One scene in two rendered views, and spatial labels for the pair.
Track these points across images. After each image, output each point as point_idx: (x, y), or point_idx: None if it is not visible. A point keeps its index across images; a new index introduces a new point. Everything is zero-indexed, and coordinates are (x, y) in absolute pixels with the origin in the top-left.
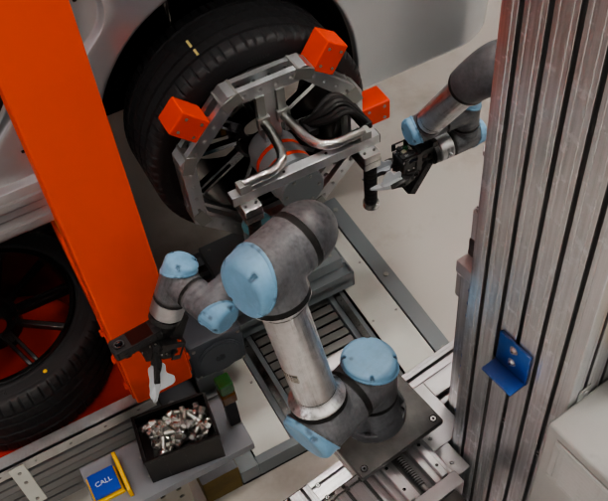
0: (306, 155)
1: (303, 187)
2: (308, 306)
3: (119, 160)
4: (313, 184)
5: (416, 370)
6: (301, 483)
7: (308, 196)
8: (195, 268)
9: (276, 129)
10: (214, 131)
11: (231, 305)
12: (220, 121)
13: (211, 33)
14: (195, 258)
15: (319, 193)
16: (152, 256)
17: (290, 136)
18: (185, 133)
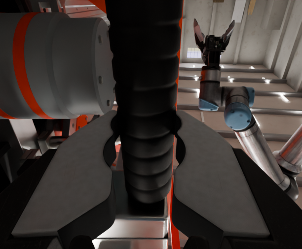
0: (57, 117)
1: (108, 77)
2: None
3: (173, 147)
4: (103, 80)
5: None
6: None
7: (102, 48)
8: (217, 109)
9: (21, 129)
10: (72, 121)
11: (250, 106)
12: (71, 133)
13: None
14: (210, 109)
15: (95, 47)
16: (177, 84)
17: None
18: (83, 117)
